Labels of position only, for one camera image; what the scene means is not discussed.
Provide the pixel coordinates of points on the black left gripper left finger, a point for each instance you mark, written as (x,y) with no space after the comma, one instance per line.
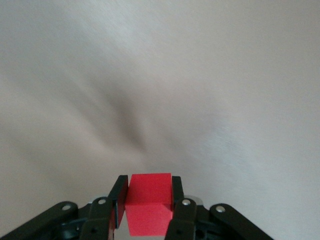
(121,192)

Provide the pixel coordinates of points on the brown table cover mat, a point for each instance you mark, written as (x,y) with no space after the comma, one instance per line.
(160,75)

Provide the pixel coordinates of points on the red cube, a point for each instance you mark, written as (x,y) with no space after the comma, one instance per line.
(147,195)

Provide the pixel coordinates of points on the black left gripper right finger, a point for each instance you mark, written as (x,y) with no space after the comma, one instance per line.
(177,190)

